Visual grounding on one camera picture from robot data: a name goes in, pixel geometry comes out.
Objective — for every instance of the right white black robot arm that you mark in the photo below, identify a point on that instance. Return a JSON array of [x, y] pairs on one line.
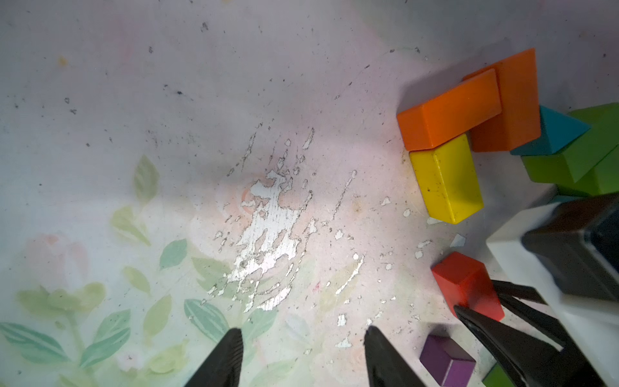
[[562, 260]]

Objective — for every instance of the red block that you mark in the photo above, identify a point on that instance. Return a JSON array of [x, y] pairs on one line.
[[465, 282]]

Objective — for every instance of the yellow block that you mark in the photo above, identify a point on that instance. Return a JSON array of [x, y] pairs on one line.
[[448, 181]]

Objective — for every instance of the orange block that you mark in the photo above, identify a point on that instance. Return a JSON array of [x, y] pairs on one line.
[[519, 121], [451, 114]]

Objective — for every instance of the purple cube block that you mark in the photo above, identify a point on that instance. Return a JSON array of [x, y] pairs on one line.
[[448, 363]]

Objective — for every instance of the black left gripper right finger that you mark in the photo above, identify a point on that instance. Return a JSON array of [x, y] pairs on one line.
[[386, 367]]

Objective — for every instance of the green block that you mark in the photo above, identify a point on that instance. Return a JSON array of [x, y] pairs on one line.
[[574, 160], [601, 179], [497, 377]]

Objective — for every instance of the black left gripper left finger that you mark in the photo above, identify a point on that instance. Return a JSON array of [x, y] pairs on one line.
[[222, 368]]

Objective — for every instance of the floral table mat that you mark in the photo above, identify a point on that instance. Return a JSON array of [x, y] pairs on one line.
[[173, 169]]

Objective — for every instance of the teal triangle block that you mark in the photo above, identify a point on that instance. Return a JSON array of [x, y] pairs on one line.
[[557, 131]]

